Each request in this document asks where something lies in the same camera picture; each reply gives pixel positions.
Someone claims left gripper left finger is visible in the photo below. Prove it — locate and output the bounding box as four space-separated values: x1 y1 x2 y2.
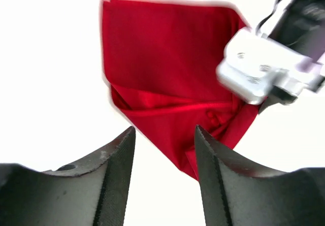
1 127 136 226

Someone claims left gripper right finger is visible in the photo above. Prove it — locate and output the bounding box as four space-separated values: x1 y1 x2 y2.
195 126 324 226

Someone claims red cloth napkin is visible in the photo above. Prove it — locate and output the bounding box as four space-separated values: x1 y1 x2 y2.
102 0 259 179

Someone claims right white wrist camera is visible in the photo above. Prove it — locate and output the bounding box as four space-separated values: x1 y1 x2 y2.
216 27 324 105

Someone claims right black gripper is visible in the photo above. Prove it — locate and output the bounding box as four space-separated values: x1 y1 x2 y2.
257 0 325 115

